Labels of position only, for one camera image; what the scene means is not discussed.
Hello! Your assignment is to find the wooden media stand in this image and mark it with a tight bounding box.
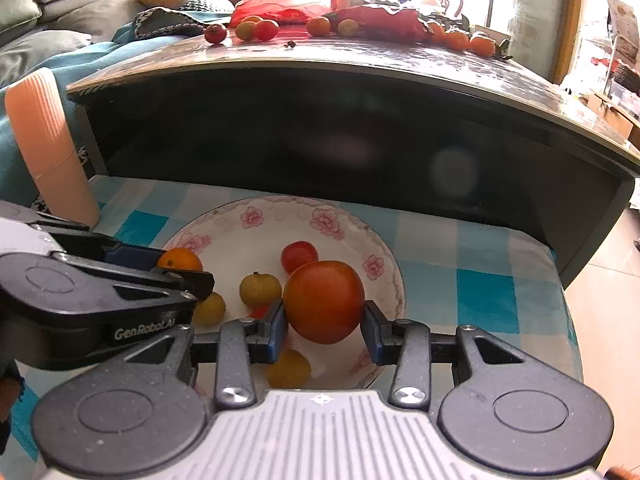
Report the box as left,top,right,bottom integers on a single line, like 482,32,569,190
585,90,640,151

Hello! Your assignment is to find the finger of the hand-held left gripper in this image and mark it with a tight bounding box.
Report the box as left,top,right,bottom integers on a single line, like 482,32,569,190
29,211,168,273
50,253,216,307

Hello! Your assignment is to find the blue white checkered cloth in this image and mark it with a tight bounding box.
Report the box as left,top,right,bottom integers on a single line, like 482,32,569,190
10,175,586,461

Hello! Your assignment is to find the grey sofa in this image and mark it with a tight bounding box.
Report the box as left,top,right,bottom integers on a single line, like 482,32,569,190
0,0,241,91

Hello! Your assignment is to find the dark coffee table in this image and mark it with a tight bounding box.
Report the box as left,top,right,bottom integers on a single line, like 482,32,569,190
66,25,640,287

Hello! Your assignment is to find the red flat packet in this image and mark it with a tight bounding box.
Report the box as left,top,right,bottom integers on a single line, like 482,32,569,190
325,2,436,43

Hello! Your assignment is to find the metal storage rack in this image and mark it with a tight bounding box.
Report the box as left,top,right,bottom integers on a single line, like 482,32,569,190
585,0,640,106

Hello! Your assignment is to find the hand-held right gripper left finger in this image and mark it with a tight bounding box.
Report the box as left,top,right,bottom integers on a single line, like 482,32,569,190
120,299,290,409

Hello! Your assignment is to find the houndstooth pillow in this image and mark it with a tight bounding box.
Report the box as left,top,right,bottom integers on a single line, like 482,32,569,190
132,6,221,41

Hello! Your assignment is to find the white floral bowl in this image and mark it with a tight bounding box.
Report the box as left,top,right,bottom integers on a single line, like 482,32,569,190
161,196,407,392

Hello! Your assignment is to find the yellow-green round fruit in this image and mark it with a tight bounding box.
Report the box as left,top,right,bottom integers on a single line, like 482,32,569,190
239,271,284,309

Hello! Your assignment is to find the teal blanket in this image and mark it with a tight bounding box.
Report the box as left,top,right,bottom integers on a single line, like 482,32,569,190
0,25,151,211

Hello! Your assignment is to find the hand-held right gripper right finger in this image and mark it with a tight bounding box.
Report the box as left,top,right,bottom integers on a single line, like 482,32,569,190
362,300,535,409

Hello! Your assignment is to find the small yellow-orange citrus fruit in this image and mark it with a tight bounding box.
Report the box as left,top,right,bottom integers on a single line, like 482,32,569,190
266,349,312,389
192,291,227,327

